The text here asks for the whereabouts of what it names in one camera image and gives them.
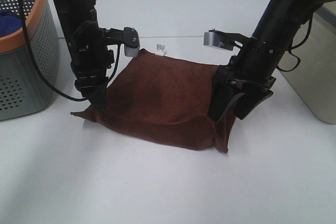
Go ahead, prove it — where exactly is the beige bin with grey rim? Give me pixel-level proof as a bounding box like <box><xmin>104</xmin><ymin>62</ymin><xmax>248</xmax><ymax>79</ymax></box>
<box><xmin>283</xmin><ymin>2</ymin><xmax>335</xmax><ymax>124</ymax></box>

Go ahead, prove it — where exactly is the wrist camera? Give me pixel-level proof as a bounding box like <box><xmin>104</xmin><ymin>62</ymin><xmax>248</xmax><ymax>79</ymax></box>
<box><xmin>123</xmin><ymin>27</ymin><xmax>140</xmax><ymax>58</ymax></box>
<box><xmin>203</xmin><ymin>30</ymin><xmax>235</xmax><ymax>51</ymax></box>

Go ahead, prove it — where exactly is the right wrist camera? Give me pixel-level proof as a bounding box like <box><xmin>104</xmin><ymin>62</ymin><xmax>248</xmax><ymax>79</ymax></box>
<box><xmin>203</xmin><ymin>30</ymin><xmax>235</xmax><ymax>51</ymax></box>

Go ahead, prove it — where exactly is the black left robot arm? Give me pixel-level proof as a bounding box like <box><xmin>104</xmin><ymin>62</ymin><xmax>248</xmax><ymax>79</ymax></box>
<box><xmin>18</xmin><ymin>0</ymin><xmax>131</xmax><ymax>109</ymax></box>

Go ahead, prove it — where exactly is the brown towel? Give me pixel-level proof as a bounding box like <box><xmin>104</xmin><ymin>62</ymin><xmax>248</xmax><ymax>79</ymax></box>
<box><xmin>74</xmin><ymin>49</ymin><xmax>235</xmax><ymax>153</ymax></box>

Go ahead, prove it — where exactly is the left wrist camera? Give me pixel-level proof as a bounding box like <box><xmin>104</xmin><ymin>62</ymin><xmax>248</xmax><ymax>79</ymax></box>
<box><xmin>123</xmin><ymin>27</ymin><xmax>140</xmax><ymax>58</ymax></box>

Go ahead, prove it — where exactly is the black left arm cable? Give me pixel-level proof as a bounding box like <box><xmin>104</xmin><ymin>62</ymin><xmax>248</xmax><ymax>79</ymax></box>
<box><xmin>15</xmin><ymin>0</ymin><xmax>121</xmax><ymax>102</ymax></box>

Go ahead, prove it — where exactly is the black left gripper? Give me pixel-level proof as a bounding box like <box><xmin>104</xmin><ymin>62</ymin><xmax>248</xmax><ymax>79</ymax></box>
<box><xmin>71</xmin><ymin>20</ymin><xmax>123</xmax><ymax>109</ymax></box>

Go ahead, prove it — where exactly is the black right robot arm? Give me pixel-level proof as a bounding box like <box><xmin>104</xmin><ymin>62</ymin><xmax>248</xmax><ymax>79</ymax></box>
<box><xmin>204</xmin><ymin>0</ymin><xmax>334</xmax><ymax>122</ymax></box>

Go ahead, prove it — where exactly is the grey basket with orange rim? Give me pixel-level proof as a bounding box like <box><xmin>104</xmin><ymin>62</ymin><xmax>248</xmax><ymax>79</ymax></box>
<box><xmin>1</xmin><ymin>0</ymin><xmax>59</xmax><ymax>120</ymax></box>

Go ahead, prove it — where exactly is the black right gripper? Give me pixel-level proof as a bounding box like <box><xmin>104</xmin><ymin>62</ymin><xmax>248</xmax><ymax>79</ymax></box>
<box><xmin>208</xmin><ymin>33</ymin><xmax>285</xmax><ymax>122</ymax></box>

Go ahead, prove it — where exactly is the blue towel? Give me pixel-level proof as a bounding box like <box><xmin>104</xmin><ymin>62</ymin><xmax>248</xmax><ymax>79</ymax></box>
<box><xmin>0</xmin><ymin>9</ymin><xmax>22</xmax><ymax>37</ymax></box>

